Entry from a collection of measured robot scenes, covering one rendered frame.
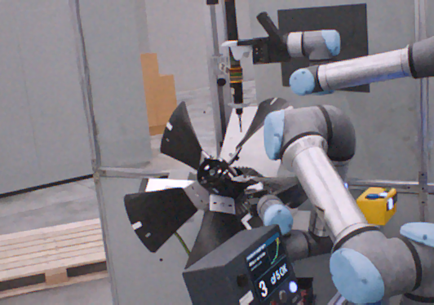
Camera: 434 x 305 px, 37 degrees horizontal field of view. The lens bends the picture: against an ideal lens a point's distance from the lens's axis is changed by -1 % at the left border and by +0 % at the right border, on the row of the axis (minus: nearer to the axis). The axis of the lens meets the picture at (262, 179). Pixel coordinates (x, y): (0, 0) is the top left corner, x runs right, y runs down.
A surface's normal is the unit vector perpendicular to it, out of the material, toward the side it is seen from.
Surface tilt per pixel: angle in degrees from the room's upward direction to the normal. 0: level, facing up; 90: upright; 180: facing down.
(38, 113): 90
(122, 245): 90
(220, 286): 90
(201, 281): 90
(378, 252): 34
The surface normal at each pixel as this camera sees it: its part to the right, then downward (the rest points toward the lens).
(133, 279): -0.44, 0.26
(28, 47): 0.60, 0.16
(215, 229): 0.31, -0.45
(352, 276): -0.87, 0.26
